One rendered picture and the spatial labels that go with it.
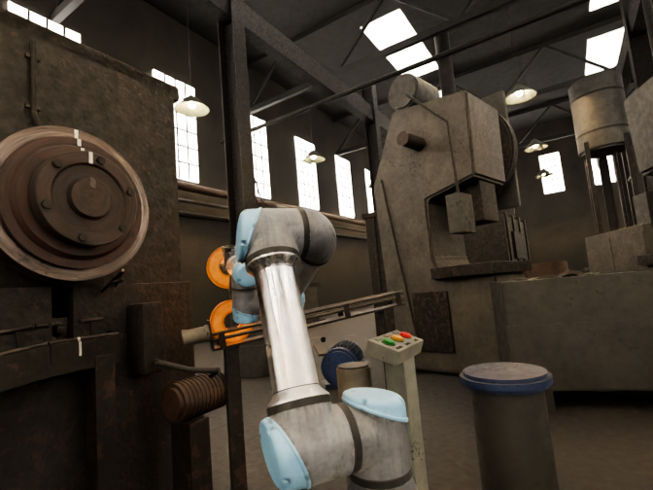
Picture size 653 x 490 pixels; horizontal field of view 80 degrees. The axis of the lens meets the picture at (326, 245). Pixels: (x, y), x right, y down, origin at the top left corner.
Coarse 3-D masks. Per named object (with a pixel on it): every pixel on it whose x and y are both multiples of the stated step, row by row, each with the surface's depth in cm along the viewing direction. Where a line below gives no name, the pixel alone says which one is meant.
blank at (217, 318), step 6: (228, 300) 140; (216, 306) 140; (222, 306) 138; (228, 306) 139; (216, 312) 137; (222, 312) 138; (228, 312) 139; (210, 318) 138; (216, 318) 137; (222, 318) 138; (216, 324) 137; (222, 324) 138; (240, 324) 141; (216, 330) 136; (222, 330) 137; (240, 330) 140; (246, 330) 141; (216, 336) 136; (240, 336) 140; (246, 336) 141; (228, 342) 138; (234, 342) 139
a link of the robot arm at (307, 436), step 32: (256, 224) 78; (288, 224) 81; (256, 256) 77; (288, 256) 78; (288, 288) 76; (288, 320) 72; (288, 352) 69; (288, 384) 67; (288, 416) 64; (320, 416) 64; (288, 448) 60; (320, 448) 62; (352, 448) 63; (288, 480) 60; (320, 480) 62
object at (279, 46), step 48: (192, 0) 546; (240, 0) 600; (624, 0) 740; (240, 48) 584; (288, 48) 705; (624, 48) 798; (240, 96) 570; (240, 144) 556; (240, 192) 568; (624, 192) 1125
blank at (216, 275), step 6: (216, 252) 140; (210, 258) 139; (216, 258) 140; (222, 258) 141; (210, 264) 139; (216, 264) 140; (210, 270) 138; (216, 270) 139; (210, 276) 138; (216, 276) 139; (222, 276) 140; (228, 276) 140; (216, 282) 138; (222, 282) 139
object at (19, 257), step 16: (32, 128) 110; (48, 128) 113; (64, 128) 117; (0, 144) 103; (16, 144) 106; (96, 144) 125; (0, 160) 102; (144, 192) 137; (144, 208) 136; (0, 224) 101; (144, 224) 135; (0, 240) 100; (16, 256) 103; (32, 256) 106; (128, 256) 129; (32, 272) 110; (48, 272) 108; (64, 272) 112; (80, 272) 115; (96, 272) 119; (112, 272) 123
